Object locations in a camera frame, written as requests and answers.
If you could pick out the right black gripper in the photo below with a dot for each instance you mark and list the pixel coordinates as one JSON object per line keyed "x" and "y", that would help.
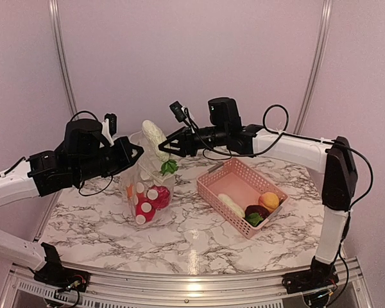
{"x": 186, "y": 142}

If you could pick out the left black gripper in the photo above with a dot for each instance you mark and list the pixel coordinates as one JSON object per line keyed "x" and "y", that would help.
{"x": 124, "y": 145}

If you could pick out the white knitted radish with leaves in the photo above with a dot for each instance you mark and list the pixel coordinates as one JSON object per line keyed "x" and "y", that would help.
{"x": 155, "y": 137}

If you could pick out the clear polka dot zip bag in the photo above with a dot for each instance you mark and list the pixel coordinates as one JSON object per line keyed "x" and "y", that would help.
{"x": 143, "y": 175}

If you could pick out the orange knitted orange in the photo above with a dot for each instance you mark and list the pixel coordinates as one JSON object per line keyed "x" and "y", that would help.
{"x": 129, "y": 191}

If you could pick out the pink plastic basket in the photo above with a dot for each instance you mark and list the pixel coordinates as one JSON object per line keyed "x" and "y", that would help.
{"x": 244, "y": 186}

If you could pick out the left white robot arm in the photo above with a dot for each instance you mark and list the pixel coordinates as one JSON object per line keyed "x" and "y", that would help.
{"x": 88, "y": 151}

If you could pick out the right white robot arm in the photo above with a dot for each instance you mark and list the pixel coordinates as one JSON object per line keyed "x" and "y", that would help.
{"x": 330, "y": 163}

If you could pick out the white knitted radish front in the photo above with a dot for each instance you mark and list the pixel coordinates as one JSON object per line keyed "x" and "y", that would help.
{"x": 232, "y": 204}

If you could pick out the dark maroon knitted beet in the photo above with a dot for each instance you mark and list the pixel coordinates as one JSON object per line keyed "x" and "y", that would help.
{"x": 263, "y": 212}

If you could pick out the peach knitted fruit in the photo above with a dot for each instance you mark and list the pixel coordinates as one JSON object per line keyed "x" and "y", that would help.
{"x": 269, "y": 200}

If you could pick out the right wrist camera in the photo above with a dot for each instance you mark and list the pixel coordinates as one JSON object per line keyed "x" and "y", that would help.
{"x": 181, "y": 113}

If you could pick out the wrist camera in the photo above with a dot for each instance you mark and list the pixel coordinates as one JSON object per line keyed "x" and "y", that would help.
{"x": 109, "y": 128}
{"x": 181, "y": 113}

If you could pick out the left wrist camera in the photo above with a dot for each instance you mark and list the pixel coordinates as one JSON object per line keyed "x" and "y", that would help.
{"x": 109, "y": 128}

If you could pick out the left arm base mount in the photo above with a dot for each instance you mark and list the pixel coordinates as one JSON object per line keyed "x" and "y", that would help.
{"x": 55, "y": 274}

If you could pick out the left aluminium frame post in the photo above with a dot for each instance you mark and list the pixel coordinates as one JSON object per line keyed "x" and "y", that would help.
{"x": 61, "y": 55}

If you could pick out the aluminium frame post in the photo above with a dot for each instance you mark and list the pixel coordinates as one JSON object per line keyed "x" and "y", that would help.
{"x": 61, "y": 55}
{"x": 319, "y": 54}

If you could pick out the front aluminium table rail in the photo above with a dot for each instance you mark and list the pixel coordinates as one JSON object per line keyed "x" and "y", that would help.
{"x": 113, "y": 288}

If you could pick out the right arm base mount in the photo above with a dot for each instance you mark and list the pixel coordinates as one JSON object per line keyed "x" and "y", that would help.
{"x": 318, "y": 275}

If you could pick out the right aluminium frame post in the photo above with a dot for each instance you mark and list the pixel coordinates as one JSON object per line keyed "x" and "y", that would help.
{"x": 319, "y": 54}

